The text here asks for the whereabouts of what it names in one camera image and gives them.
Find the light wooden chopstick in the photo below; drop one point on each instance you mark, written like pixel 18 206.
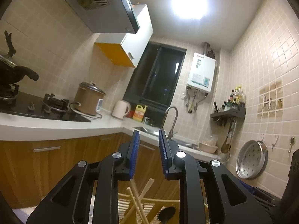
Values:
pixel 144 191

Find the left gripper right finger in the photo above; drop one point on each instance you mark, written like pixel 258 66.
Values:
pixel 209 193

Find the wooden chopstick in basket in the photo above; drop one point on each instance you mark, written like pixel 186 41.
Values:
pixel 133 192

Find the beige slotted utensil basket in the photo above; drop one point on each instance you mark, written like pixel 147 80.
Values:
pixel 150 207

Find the round metal steamer tray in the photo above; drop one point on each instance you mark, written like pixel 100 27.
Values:
pixel 252 160

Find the white gas water heater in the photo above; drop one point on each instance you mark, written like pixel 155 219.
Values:
pixel 202 73

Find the black wall spice shelf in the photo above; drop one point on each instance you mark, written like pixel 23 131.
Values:
pixel 221 118

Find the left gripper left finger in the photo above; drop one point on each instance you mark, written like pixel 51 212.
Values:
pixel 90 191

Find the pink bowl by sink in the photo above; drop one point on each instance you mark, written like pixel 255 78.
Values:
pixel 207 148

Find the wooden base cabinets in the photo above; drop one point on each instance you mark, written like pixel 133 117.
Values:
pixel 29 170

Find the black gas stove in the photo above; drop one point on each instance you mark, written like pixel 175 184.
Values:
pixel 48 107

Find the black spoon in basket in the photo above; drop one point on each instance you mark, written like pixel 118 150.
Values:
pixel 166 214

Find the cream electric kettle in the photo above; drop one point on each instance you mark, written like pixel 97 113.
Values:
pixel 121 109

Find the grey range hood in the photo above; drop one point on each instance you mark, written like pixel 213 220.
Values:
pixel 106 16

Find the white and orange wall cabinet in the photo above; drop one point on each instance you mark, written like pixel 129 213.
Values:
pixel 126 49

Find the dark kitchen window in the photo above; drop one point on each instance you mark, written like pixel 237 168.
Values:
pixel 154 80

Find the brown rice cooker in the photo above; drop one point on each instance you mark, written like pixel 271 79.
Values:
pixel 88 100

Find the black wok with handle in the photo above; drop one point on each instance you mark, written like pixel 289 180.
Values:
pixel 11 73

